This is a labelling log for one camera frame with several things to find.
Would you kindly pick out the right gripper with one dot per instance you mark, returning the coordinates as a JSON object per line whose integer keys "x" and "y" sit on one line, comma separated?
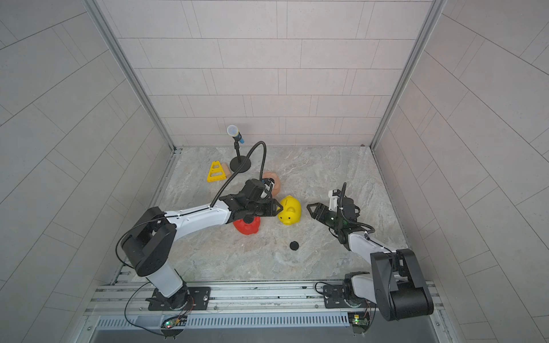
{"x": 322, "y": 208}

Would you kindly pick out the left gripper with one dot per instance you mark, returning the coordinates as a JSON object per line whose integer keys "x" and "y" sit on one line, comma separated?
{"x": 271, "y": 207}

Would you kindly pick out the yellow piggy bank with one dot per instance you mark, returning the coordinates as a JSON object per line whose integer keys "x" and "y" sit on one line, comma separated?
{"x": 292, "y": 211}

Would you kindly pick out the pink piggy bank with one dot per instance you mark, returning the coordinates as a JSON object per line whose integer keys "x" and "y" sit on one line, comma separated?
{"x": 276, "y": 183}

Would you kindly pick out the red piggy bank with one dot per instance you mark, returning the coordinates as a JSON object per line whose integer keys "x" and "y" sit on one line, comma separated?
{"x": 248, "y": 225}

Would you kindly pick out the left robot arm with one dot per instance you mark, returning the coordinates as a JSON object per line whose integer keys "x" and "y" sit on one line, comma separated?
{"x": 148, "y": 244}

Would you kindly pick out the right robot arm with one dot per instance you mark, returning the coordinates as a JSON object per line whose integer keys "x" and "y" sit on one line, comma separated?
{"x": 395, "y": 284}

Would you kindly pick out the black plug near yellow pig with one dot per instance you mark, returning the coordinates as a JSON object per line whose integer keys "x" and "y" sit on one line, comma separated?
{"x": 294, "y": 246}

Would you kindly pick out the small wooden block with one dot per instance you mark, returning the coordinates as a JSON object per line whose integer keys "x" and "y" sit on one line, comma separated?
{"x": 226, "y": 169}

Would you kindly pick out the yellow triangular block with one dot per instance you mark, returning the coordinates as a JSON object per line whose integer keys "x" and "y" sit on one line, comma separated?
{"x": 216, "y": 172}

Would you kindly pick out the black microphone stand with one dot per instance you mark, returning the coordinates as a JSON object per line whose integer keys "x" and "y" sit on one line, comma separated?
{"x": 239, "y": 161}

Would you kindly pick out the right circuit board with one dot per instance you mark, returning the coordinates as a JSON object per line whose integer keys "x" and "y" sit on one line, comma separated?
{"x": 359, "y": 322}

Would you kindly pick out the circuit board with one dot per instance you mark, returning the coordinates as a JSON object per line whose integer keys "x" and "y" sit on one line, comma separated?
{"x": 359, "y": 322}
{"x": 174, "y": 322}

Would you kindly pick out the left circuit board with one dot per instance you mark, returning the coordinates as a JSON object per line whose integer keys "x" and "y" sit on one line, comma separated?
{"x": 174, "y": 322}

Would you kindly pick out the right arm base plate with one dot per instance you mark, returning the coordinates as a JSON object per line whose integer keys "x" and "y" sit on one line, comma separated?
{"x": 338, "y": 296}

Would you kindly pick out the aluminium mounting rail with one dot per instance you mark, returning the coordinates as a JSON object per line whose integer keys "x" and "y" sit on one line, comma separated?
{"x": 127, "y": 299}

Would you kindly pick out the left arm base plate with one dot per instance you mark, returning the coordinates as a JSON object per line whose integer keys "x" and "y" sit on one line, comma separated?
{"x": 198, "y": 297}

